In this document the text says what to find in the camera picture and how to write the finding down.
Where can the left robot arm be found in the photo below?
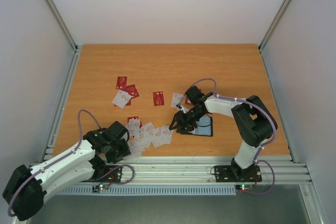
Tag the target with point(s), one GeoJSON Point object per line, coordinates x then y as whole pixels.
{"type": "Point", "coordinates": [93, 159]}

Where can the white floral card left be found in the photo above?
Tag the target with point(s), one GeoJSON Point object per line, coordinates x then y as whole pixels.
{"type": "Point", "coordinates": [121, 99]}

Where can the right frame post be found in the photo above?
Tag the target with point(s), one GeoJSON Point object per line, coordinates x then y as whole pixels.
{"type": "Point", "coordinates": [273, 25]}

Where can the red card far left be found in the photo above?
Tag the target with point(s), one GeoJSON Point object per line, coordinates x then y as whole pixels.
{"type": "Point", "coordinates": [121, 82]}

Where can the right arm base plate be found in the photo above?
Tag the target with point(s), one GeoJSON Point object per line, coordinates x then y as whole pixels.
{"type": "Point", "coordinates": [227, 173]}

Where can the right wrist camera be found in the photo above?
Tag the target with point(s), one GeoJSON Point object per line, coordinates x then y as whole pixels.
{"type": "Point", "coordinates": [179, 103]}

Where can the red card with white card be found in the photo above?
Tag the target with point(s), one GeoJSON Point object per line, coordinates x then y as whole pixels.
{"type": "Point", "coordinates": [192, 96]}

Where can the left controller board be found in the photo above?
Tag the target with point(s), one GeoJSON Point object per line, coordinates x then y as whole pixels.
{"type": "Point", "coordinates": [99, 188]}

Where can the left frame post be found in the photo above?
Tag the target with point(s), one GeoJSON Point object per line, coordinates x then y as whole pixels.
{"type": "Point", "coordinates": [54, 10]}

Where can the white floral card centre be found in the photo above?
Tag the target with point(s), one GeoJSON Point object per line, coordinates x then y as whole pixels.
{"type": "Point", "coordinates": [175, 99]}

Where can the controller board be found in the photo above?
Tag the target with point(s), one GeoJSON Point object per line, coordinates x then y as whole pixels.
{"type": "Point", "coordinates": [99, 188]}
{"type": "Point", "coordinates": [245, 187]}

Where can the red card under pile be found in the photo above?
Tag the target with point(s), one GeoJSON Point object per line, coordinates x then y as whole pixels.
{"type": "Point", "coordinates": [132, 118]}

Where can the grey slotted cable duct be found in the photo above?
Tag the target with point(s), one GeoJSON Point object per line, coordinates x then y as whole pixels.
{"type": "Point", "coordinates": [151, 190]}

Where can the right controller board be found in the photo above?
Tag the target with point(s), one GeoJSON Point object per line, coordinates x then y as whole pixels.
{"type": "Point", "coordinates": [245, 187]}

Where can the red card centre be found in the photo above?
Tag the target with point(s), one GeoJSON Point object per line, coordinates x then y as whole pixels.
{"type": "Point", "coordinates": [158, 98]}

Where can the white floral card pile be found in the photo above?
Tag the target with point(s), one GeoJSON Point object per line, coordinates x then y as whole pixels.
{"type": "Point", "coordinates": [142, 136]}

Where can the aluminium table edge rail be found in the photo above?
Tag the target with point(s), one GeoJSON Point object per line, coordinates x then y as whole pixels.
{"type": "Point", "coordinates": [198, 170]}

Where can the frame post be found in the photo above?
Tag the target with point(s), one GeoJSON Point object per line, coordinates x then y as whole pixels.
{"type": "Point", "coordinates": [273, 25]}
{"type": "Point", "coordinates": [54, 10]}

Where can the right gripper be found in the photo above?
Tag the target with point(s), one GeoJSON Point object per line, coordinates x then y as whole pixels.
{"type": "Point", "coordinates": [184, 120]}

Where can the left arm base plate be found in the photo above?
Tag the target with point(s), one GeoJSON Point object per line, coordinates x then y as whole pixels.
{"type": "Point", "coordinates": [106, 174]}

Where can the black leather card holder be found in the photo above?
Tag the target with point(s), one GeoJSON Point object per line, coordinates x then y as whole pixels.
{"type": "Point", "coordinates": [204, 127]}

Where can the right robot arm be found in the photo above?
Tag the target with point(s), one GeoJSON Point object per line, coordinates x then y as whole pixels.
{"type": "Point", "coordinates": [254, 122]}

